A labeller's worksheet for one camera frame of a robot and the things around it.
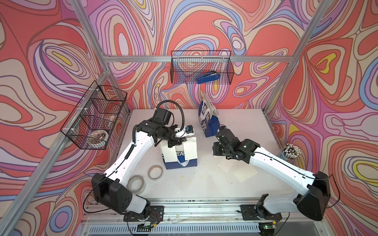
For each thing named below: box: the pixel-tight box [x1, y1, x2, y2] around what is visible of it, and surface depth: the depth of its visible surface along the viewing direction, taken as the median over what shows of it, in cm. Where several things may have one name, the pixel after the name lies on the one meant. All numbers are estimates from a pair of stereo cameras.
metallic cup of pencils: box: [279, 143, 302, 162], surface depth 78 cm
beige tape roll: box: [147, 164, 163, 180], surface depth 90 cm
